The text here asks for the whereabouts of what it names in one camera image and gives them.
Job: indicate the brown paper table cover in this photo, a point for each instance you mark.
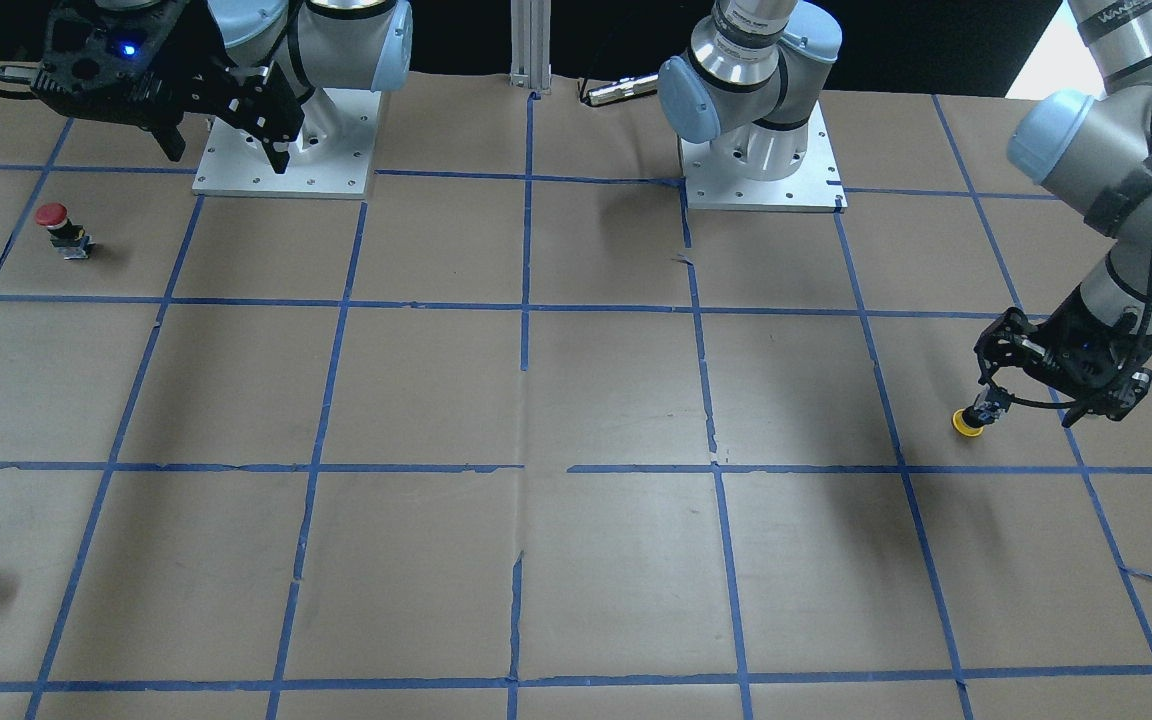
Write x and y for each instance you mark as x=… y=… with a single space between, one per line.
x=520 y=436

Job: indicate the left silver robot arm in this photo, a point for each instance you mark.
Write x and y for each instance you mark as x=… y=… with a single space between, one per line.
x=752 y=74

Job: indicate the red push button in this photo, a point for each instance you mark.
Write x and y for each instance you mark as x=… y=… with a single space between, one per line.
x=69 y=239

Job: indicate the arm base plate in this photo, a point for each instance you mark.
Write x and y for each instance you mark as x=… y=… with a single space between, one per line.
x=758 y=169
x=330 y=159

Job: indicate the yellow push button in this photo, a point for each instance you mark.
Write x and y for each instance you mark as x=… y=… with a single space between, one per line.
x=988 y=407

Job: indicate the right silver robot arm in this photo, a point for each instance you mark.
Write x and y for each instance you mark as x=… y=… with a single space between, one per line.
x=253 y=65

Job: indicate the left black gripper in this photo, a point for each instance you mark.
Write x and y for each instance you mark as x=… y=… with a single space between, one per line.
x=1067 y=341

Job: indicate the aluminium frame post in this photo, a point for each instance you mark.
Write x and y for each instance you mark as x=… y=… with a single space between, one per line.
x=530 y=24

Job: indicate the silver connector plug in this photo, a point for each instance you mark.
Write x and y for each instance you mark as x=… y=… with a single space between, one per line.
x=622 y=90

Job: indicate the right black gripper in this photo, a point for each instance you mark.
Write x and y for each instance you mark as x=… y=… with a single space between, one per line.
x=194 y=62

